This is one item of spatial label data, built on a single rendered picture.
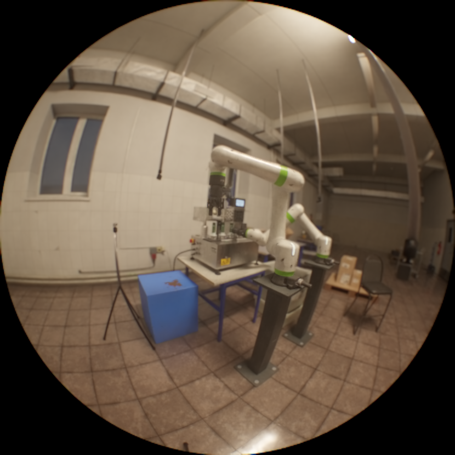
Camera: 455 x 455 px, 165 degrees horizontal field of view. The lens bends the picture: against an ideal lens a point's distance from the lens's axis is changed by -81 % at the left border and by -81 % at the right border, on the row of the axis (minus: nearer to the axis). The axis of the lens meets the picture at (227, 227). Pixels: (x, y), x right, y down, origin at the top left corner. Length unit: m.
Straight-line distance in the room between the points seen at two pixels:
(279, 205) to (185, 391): 1.52
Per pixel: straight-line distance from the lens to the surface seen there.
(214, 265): 1.42
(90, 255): 2.83
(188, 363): 1.59
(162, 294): 1.41
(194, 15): 3.45
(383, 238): 11.30
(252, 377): 1.52
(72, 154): 3.35
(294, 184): 0.88
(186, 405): 1.39
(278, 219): 1.02
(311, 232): 1.65
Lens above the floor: 1.31
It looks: 6 degrees down
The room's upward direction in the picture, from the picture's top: 5 degrees clockwise
